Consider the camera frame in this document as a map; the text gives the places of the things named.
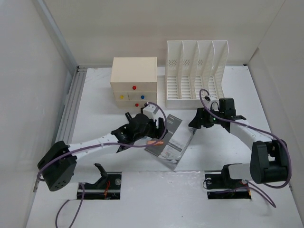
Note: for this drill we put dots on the grey setup guide booklet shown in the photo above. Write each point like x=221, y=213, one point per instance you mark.
x=175, y=142

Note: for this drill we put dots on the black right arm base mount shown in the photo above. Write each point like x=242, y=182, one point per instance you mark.
x=220, y=185

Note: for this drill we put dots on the cream drawer cabinet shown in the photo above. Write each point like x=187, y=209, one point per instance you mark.
x=134, y=81

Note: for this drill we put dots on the aluminium frame rail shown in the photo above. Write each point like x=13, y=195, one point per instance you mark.
x=75, y=80

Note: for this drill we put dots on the white file organizer rack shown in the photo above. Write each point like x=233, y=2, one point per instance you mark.
x=191, y=66

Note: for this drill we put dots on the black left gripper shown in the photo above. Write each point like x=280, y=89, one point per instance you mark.
x=158, y=131

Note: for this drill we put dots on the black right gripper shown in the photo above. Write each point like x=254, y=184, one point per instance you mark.
x=200, y=118

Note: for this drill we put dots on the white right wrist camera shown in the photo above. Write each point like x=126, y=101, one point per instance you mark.
x=212, y=102

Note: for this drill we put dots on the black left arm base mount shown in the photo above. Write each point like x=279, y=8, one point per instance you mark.
x=107, y=187

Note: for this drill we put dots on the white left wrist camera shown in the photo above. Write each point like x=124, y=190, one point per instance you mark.
x=150, y=110

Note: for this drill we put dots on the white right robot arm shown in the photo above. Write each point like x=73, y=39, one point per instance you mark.
x=269, y=160

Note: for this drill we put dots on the orange transparent cap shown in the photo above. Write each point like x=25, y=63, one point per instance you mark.
x=155, y=142

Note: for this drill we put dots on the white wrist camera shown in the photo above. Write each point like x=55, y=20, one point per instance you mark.
x=212, y=102
x=150, y=110

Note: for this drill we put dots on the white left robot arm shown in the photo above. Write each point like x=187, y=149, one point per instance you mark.
x=58, y=165

